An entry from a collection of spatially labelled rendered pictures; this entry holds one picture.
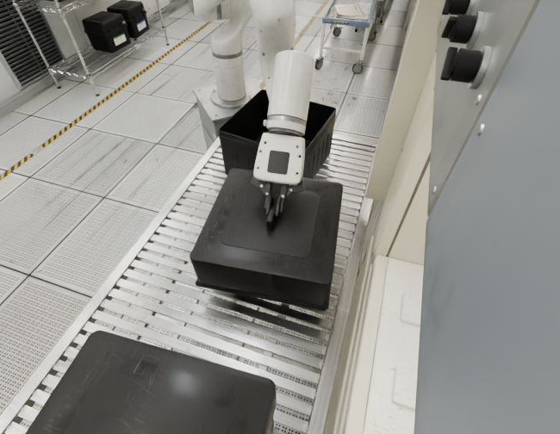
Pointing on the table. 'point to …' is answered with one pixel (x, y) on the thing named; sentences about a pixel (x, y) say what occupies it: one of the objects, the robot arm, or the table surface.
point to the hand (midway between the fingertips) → (274, 207)
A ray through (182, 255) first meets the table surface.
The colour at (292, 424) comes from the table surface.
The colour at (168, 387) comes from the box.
